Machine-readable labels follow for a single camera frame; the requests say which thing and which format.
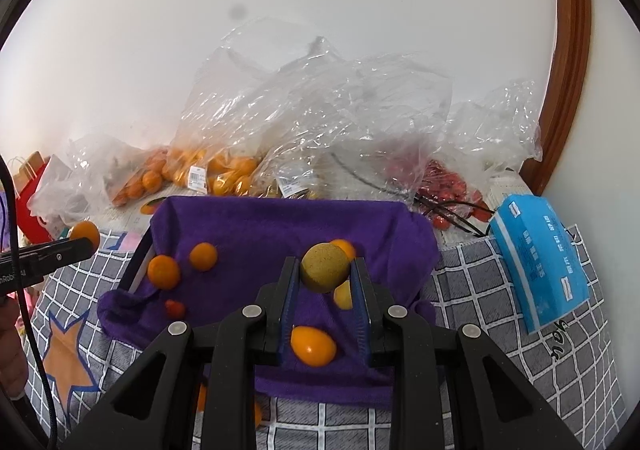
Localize grey checked blanket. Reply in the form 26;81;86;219
20;225;628;450

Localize pile of bagged oranges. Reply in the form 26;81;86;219
162;147;261;197

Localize pile of cherry tomatoes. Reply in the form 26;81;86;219
417;160;493;231

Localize brown paper bag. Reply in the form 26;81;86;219
10;152;51;186

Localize red paper bag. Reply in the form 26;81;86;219
14;165;53;243

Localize milky plastic bag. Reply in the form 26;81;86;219
65;132;173;211

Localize purple towel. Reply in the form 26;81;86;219
96;195;443;412

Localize black tray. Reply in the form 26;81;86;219
117;230;153;293

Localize heap of small oranges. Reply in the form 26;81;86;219
111;149;168;207

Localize thin black cables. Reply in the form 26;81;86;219
417;197;493;237

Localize clear bag of yellow fruit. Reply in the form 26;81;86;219
250;130;361;201

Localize small yellow fruit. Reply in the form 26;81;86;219
333;280;353;311

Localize crumpled clear plastic bag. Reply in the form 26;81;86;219
350;52;543;231

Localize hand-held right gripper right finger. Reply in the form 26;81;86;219
350;257;583;450

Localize wooden door frame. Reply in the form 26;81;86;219
520;0;593;196

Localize clear labelled plastic bag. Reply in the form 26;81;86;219
167;17;351;198

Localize person's left hand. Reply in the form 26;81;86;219
0;300;27;398

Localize black braided cable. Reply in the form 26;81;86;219
0;155;60;450

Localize large orange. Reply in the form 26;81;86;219
290;325;337;368

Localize white plastic bag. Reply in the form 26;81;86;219
27;155;91;231

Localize blue tissue pack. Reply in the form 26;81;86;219
487;194;591;335

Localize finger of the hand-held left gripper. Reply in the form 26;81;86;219
42;236;101;265

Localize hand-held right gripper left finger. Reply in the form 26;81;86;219
62;256;303;450

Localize yellow-brown round fruit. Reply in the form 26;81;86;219
300;242;350;294

